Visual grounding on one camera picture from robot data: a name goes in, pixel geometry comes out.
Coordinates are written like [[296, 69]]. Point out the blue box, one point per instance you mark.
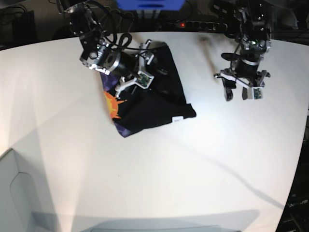
[[134, 5]]

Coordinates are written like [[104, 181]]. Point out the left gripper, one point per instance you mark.
[[243, 73]]

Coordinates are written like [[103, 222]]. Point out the black T-shirt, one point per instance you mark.
[[162, 103]]

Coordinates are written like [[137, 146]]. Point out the black power strip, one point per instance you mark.
[[196, 26]]

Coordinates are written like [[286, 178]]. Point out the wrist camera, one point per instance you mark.
[[255, 93], [144, 79]]

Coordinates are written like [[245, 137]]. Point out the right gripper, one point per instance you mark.
[[126, 66]]

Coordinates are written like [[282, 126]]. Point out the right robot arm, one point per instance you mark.
[[109, 54]]

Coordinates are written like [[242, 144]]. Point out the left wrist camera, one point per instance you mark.
[[255, 93]]

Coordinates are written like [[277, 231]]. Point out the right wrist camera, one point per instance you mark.
[[144, 79]]

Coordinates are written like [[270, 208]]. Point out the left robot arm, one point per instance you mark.
[[245, 22]]

